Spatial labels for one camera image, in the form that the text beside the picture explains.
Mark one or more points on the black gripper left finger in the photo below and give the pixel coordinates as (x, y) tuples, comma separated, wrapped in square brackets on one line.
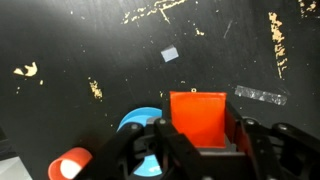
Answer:
[(116, 156)]

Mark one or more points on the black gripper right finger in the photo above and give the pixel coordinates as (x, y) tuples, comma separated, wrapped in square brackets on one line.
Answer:
[(276, 153)]

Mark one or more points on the red cube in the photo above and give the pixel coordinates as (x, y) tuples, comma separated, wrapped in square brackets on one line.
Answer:
[(196, 116)]

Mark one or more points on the blue plate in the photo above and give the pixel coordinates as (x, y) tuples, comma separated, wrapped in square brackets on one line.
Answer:
[(136, 115)]

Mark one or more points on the small red mug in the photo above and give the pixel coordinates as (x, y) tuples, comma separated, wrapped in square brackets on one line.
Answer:
[(80, 155)]

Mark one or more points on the clear tape strip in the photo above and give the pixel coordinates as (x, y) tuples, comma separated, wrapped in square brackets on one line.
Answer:
[(260, 95)]

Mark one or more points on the small grey foam block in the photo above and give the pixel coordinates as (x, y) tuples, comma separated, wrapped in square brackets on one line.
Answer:
[(169, 53)]

